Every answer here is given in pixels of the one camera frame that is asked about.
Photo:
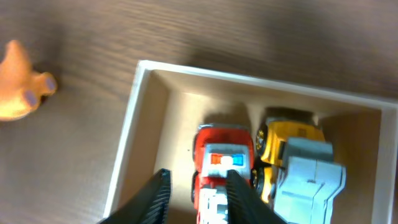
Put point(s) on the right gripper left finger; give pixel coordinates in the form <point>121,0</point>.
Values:
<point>149,206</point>

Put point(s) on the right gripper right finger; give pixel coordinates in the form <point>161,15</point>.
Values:
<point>244,206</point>

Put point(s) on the yellow grey toy truck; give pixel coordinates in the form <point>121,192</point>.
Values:
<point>297,175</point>

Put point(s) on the red toy fire truck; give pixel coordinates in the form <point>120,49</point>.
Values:
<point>218,148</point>

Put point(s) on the orange toy dinosaur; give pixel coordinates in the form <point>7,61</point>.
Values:
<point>21,86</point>

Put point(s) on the white cardboard box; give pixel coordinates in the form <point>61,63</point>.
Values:
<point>168,102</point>

